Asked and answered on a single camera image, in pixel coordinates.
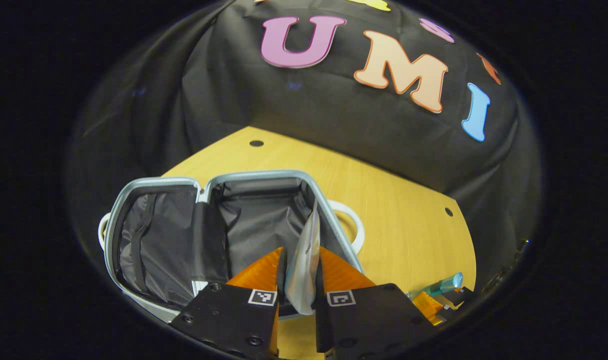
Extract silver sachet packet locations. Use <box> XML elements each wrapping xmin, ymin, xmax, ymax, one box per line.
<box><xmin>284</xmin><ymin>199</ymin><xmax>321</xmax><ymax>316</ymax></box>

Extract blue skin care bottle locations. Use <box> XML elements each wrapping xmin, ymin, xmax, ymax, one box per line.
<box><xmin>408</xmin><ymin>272</ymin><xmax>464</xmax><ymax>301</ymax></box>

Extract light blue suitcase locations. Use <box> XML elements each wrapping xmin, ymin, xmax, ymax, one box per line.
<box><xmin>98</xmin><ymin>169</ymin><xmax>366</xmax><ymax>323</ymax></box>

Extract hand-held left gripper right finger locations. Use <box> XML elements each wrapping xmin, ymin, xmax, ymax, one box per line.
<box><xmin>314</xmin><ymin>246</ymin><xmax>438</xmax><ymax>360</ymax></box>

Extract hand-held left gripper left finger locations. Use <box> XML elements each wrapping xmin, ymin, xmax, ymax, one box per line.
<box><xmin>170</xmin><ymin>246</ymin><xmax>287</xmax><ymax>360</ymax></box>

